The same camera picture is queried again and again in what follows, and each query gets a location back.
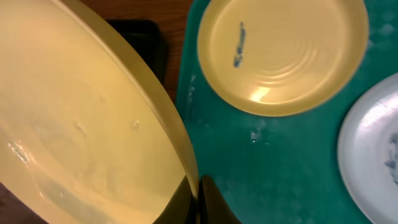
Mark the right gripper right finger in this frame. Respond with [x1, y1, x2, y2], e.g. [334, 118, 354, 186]
[198, 175, 241, 224]

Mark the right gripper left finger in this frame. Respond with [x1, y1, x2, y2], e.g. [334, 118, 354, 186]
[154, 177, 197, 224]

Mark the yellow plate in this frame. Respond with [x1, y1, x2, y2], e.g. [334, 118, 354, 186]
[1, 0, 199, 223]
[197, 0, 369, 117]

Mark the light blue plate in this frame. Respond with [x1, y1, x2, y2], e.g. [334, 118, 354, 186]
[337, 74, 397, 223]

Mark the teal plastic tray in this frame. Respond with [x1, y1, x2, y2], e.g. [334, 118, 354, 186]
[176, 1, 397, 223]

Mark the black wash tray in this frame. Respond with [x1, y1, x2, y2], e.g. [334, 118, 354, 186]
[106, 19, 169, 84]

